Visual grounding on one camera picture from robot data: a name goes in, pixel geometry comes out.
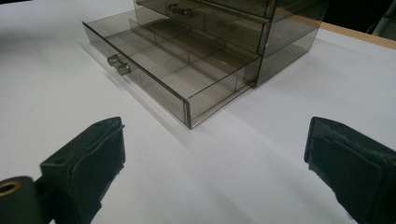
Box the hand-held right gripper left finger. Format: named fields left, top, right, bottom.
left=39, top=116, right=127, bottom=224

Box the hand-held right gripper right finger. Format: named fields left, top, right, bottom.
left=304, top=116, right=396, bottom=224

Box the smoky acrylic drawer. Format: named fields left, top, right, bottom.
left=202, top=0, right=277, bottom=19
left=134, top=0, right=271, bottom=56
left=81, top=11, right=263, bottom=130

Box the wooden table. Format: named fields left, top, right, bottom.
left=319, top=21, right=396, bottom=50

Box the white metal desk frame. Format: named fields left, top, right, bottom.
left=372, top=0, right=396, bottom=41

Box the white table cover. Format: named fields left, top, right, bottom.
left=0, top=0, right=396, bottom=224

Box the smoky acrylic drawer organizer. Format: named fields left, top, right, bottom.
left=134, top=0, right=331, bottom=89

